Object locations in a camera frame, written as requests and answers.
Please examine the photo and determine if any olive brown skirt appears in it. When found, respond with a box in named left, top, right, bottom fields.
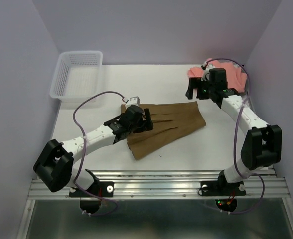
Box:
left=127, top=102, right=206, bottom=160

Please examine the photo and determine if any pink skirt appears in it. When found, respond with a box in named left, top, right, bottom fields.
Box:
left=187, top=57, right=248, bottom=93

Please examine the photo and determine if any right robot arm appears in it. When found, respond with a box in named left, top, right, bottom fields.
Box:
left=186, top=66, right=282, bottom=194

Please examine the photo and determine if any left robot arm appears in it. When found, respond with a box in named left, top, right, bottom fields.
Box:
left=33, top=105, right=153, bottom=196

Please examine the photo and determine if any white plastic bin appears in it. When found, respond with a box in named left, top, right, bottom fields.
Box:
left=49, top=50, right=103, bottom=103

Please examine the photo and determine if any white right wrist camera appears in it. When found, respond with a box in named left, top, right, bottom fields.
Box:
left=201, top=62, right=216, bottom=81

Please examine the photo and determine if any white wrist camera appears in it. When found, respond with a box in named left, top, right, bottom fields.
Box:
left=122, top=96, right=140, bottom=106
left=201, top=62, right=216, bottom=81

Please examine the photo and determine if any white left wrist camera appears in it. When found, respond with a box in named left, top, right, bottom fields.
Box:
left=122, top=96, right=140, bottom=106

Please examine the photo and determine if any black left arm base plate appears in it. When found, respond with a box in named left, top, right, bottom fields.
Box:
left=69, top=181, right=115, bottom=198

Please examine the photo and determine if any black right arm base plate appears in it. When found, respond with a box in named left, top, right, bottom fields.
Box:
left=200, top=181, right=246, bottom=197

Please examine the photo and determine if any aluminium rail frame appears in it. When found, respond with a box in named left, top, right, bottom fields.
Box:
left=14, top=65, right=293, bottom=239

